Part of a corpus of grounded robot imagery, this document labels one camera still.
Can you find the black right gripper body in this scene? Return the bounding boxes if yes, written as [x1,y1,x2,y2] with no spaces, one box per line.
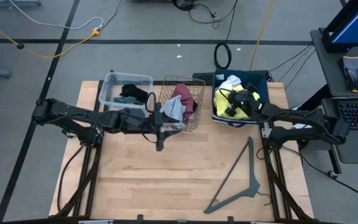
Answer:
[224,83,264,121]

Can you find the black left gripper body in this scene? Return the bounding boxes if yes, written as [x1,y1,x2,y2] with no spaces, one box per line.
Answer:
[141,101,166,152]

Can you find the light grey cloth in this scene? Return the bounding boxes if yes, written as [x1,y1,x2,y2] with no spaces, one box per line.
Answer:
[159,95,188,128]

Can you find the maroon cloth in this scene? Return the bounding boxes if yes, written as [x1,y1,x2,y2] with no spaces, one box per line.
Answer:
[170,83,196,125]

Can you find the yellow cloth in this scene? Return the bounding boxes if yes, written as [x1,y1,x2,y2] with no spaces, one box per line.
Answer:
[213,83,262,121]

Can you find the black cloth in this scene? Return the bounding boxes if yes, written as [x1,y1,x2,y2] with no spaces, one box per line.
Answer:
[119,83,150,104]

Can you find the white fluffy towel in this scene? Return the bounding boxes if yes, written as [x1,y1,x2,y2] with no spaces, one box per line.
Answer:
[218,74,242,91]

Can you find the white paper sheet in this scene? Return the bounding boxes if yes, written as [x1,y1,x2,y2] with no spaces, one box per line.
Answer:
[290,106,306,130]

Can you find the clear plastic bin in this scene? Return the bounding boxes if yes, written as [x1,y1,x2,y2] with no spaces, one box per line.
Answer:
[98,71,154,113]

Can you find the grey clothes hanger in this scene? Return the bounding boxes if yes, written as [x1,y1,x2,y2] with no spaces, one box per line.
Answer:
[203,136,261,215]

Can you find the grey equipment cart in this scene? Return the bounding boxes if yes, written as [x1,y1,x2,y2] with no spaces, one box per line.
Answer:
[309,27,358,179]

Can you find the grey work gloves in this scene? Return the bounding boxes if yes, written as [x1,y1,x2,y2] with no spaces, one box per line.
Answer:
[337,55,358,93]

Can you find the black computer monitor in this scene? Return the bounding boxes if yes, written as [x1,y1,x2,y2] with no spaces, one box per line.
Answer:
[321,0,358,54]

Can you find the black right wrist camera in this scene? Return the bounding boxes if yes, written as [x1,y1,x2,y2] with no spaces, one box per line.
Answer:
[234,93,254,114]

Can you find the copper wire basket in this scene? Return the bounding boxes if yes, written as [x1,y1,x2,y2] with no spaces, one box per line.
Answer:
[158,74,206,133]

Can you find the thin black cable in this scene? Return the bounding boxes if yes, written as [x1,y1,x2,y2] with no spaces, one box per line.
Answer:
[278,46,315,82]
[284,49,316,91]
[268,45,313,73]

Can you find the black coiled cable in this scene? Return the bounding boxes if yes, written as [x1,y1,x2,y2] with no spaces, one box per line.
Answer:
[213,0,239,72]

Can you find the black floor cable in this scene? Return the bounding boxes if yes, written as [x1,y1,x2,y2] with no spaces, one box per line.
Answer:
[287,147,358,203]

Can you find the yellow extension cable with plug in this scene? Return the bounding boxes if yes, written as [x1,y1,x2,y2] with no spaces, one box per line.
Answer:
[0,12,101,60]

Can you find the thick black cable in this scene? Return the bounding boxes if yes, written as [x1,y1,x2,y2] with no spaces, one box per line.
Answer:
[56,144,85,213]

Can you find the black tangled cable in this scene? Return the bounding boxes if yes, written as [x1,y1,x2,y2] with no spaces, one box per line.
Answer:
[172,0,239,30]

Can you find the white floor cable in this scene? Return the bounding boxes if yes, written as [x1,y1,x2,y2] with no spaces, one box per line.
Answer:
[9,0,104,31]

